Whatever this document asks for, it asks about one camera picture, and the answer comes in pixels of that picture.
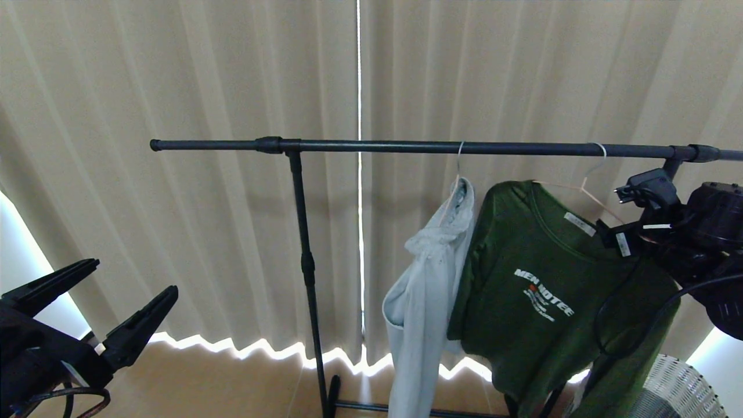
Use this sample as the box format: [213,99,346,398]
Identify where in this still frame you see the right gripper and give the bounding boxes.
[597,217,659,260]

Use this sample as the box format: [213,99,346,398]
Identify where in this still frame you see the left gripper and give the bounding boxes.
[0,258,180,408]

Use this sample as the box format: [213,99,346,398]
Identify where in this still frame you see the pink clothes hanger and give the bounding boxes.
[533,142,629,226]
[437,140,468,228]

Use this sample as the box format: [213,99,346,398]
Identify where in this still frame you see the green long-sleeved shirt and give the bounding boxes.
[446,179,682,418]

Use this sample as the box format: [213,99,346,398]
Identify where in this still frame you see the pale grey shorts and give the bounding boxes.
[381,176,478,418]

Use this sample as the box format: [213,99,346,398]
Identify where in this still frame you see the white laundry basket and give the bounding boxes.
[571,353,727,418]

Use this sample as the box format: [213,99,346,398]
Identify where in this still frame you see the black clothes rack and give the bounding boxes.
[149,136,743,418]

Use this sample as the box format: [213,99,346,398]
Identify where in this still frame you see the window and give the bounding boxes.
[0,190,89,341]

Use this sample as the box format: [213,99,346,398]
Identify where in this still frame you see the beige curtain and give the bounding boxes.
[0,0,743,385]

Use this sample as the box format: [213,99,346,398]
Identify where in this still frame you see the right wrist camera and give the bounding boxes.
[614,167,681,211]

